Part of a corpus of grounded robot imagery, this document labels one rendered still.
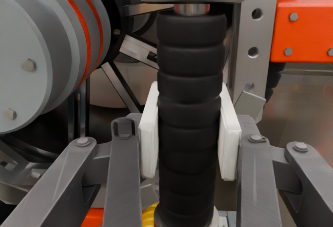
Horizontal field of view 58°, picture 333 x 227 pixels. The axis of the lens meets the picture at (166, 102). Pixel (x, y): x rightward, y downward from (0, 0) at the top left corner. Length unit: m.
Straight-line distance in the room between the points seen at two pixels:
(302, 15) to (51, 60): 0.28
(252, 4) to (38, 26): 0.23
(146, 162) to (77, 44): 0.17
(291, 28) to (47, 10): 0.26
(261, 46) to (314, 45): 0.06
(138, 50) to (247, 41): 0.18
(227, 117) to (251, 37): 0.23
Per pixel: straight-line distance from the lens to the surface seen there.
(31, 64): 0.25
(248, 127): 0.17
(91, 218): 0.51
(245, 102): 0.40
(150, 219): 0.54
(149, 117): 0.15
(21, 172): 0.56
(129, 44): 0.49
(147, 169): 0.16
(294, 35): 0.39
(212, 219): 0.21
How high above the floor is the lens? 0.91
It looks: 22 degrees down
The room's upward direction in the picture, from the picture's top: straight up
